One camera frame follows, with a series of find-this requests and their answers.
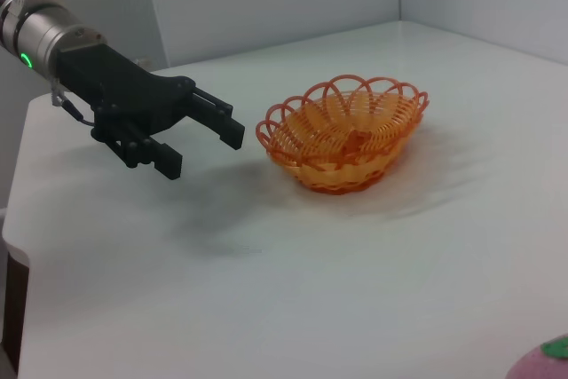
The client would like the pink peach with green leaf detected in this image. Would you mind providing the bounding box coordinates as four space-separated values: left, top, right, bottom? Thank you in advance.
505 332 568 379

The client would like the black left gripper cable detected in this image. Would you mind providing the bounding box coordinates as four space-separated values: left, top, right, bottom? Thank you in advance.
50 83 99 127

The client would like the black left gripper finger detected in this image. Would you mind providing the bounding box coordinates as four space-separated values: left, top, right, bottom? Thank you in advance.
90 122 185 182
188 85 247 151

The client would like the orange woven plastic basket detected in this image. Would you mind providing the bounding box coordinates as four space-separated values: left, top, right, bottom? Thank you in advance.
255 73 430 196

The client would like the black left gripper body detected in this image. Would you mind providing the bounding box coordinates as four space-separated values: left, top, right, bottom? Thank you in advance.
56 43 197 137

